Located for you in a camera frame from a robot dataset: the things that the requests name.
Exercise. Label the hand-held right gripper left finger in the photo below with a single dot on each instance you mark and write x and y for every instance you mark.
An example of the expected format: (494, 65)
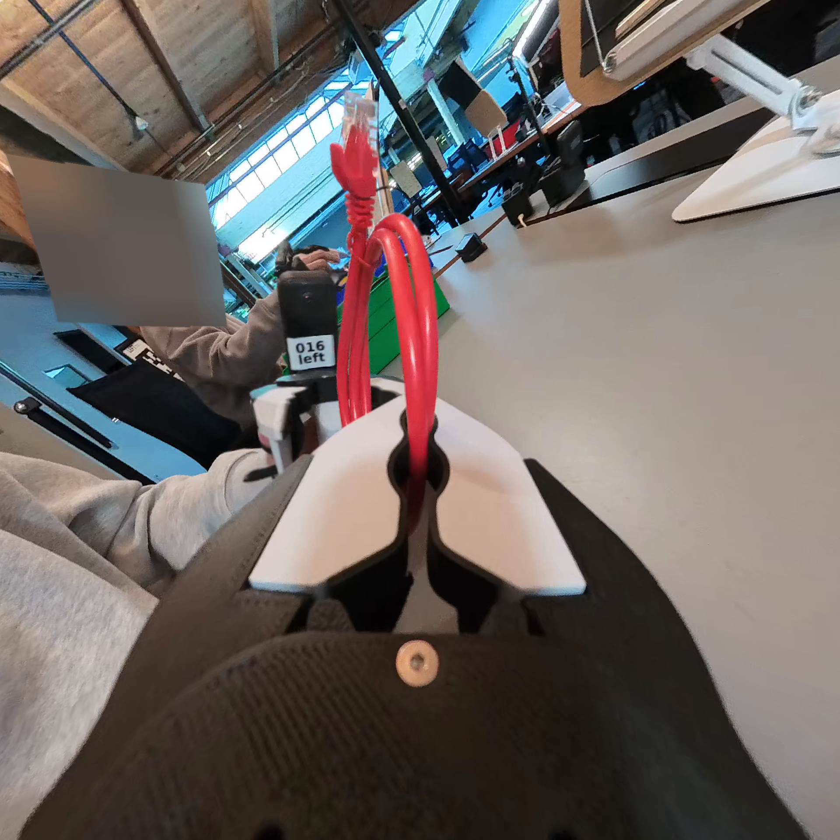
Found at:
(328, 525)

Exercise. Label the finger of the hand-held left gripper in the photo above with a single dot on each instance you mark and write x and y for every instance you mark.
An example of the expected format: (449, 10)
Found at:
(326, 420)
(269, 410)

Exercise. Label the grey desk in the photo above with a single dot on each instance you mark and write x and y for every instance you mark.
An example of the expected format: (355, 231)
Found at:
(656, 394)

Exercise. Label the small black board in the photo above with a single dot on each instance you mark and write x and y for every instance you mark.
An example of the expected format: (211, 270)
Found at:
(459, 85)

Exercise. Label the green plastic bin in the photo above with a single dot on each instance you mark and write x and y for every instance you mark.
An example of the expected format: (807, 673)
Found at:
(382, 328)

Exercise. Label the person's left forearm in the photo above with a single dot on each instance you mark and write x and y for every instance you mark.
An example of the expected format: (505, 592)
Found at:
(197, 512)

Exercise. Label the black power adapter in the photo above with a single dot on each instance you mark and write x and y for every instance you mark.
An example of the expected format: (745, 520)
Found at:
(518, 200)
(564, 164)

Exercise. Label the black steel post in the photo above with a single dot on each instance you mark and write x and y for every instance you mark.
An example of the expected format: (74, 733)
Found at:
(400, 111)

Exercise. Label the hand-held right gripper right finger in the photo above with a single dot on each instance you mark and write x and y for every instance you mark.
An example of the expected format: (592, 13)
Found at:
(505, 525)

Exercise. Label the small black box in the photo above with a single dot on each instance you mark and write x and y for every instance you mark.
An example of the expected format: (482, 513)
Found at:
(471, 247)

